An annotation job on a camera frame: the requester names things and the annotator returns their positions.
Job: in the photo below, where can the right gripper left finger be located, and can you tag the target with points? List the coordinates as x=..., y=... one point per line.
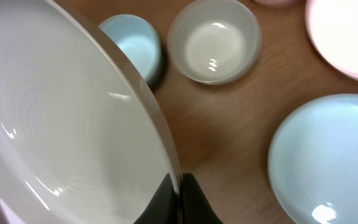
x=162, y=208

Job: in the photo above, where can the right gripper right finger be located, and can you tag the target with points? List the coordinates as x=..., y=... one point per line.
x=195, y=206

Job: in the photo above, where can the grey plate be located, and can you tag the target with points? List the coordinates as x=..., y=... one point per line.
x=82, y=137

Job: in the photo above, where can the light blue plate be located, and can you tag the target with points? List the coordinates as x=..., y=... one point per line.
x=313, y=161

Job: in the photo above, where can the grey bowl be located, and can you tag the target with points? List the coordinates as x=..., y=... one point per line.
x=214, y=42

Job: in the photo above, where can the light blue bowl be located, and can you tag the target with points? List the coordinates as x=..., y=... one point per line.
x=139, y=41

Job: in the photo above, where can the pink plate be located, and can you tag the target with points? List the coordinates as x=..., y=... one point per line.
x=332, y=26

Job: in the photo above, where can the pink bowl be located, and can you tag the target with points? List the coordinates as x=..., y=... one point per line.
x=276, y=3

